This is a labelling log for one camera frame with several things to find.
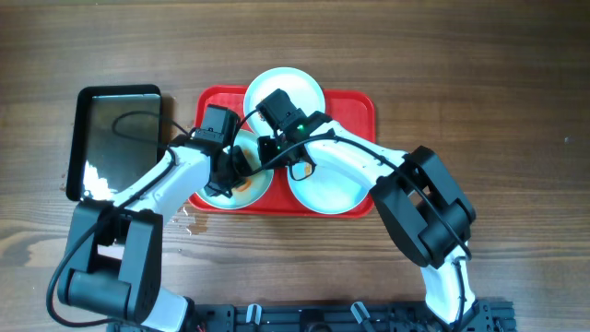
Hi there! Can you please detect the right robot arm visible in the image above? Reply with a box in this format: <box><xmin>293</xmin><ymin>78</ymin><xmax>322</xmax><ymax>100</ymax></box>
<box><xmin>258</xmin><ymin>121</ymin><xmax>476</xmax><ymax>331</ymax></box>

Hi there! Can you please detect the black tray with water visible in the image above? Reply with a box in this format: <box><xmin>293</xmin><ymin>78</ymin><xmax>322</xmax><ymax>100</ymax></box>
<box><xmin>65</xmin><ymin>84</ymin><xmax>162</xmax><ymax>201</ymax></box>

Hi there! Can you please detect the white plate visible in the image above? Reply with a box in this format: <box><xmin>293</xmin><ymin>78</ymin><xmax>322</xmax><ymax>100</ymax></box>
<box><xmin>288</xmin><ymin>161</ymin><xmax>368</xmax><ymax>215</ymax></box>
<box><xmin>243</xmin><ymin>67</ymin><xmax>326</xmax><ymax>117</ymax></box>
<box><xmin>189</xmin><ymin>129</ymin><xmax>274</xmax><ymax>210</ymax></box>

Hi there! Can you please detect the green and orange sponge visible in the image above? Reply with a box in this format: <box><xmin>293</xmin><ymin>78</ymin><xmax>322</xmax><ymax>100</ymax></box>
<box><xmin>232</xmin><ymin>178</ymin><xmax>253</xmax><ymax>192</ymax></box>

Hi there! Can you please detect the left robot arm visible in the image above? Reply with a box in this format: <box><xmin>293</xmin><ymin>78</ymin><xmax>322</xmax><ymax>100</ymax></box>
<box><xmin>45</xmin><ymin>135</ymin><xmax>251</xmax><ymax>331</ymax></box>

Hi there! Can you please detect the red plastic serving tray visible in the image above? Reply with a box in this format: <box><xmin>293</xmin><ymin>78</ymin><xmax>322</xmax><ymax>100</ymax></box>
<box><xmin>188</xmin><ymin>85</ymin><xmax>376</xmax><ymax>218</ymax></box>

